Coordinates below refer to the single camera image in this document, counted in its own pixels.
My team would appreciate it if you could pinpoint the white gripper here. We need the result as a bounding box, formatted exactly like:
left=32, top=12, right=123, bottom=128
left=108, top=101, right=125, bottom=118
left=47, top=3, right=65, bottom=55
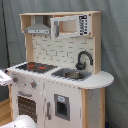
left=0, top=70, right=13, bottom=86

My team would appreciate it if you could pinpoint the white microwave door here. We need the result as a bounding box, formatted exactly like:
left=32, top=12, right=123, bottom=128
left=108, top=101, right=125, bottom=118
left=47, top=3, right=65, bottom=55
left=50, top=14, right=92, bottom=38

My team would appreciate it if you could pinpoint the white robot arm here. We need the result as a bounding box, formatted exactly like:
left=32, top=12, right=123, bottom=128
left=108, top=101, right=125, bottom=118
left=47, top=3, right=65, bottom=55
left=0, top=70, right=37, bottom=128

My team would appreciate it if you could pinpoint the wooden toy kitchen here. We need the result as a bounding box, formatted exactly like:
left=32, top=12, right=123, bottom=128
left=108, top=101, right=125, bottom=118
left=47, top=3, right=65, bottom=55
left=8, top=11, right=114, bottom=128

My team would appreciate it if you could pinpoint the left red stove knob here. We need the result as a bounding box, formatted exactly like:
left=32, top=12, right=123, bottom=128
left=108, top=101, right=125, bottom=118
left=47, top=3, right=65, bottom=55
left=12, top=76, right=18, bottom=83

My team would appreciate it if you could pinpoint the red stove knob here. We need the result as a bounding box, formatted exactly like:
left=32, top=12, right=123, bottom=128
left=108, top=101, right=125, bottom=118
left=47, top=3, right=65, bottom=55
left=12, top=76, right=18, bottom=83
left=31, top=81, right=37, bottom=88

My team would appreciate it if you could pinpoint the right red stove knob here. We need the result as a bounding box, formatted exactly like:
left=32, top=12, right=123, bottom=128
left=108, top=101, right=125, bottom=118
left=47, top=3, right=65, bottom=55
left=31, top=81, right=37, bottom=88

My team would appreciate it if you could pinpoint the oven door with window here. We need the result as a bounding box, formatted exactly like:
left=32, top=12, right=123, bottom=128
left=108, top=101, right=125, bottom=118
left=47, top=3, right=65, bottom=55
left=17, top=91, right=37, bottom=121

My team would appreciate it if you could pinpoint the black toy stovetop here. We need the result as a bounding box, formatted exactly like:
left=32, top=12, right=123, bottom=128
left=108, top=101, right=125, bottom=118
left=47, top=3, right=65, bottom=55
left=18, top=62, right=55, bottom=74

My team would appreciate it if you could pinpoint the grey range hood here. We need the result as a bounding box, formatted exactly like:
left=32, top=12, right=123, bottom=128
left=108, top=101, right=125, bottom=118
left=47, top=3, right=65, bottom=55
left=24, top=16, right=50, bottom=34

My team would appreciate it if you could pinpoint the grey ice dispenser panel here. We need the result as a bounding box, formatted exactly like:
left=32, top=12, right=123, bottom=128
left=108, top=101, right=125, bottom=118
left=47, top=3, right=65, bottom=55
left=54, top=94, right=70, bottom=120

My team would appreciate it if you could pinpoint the grey toy sink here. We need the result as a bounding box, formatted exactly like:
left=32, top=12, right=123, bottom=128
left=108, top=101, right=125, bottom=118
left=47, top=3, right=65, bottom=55
left=52, top=68, right=92, bottom=81

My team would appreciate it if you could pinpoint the black toy faucet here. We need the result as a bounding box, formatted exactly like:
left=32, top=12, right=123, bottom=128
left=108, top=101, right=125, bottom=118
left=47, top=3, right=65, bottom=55
left=75, top=51, right=93, bottom=70

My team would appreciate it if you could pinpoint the grey fridge door handle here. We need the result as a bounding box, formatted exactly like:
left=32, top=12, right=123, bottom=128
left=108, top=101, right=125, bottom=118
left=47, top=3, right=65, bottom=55
left=47, top=102, right=51, bottom=120

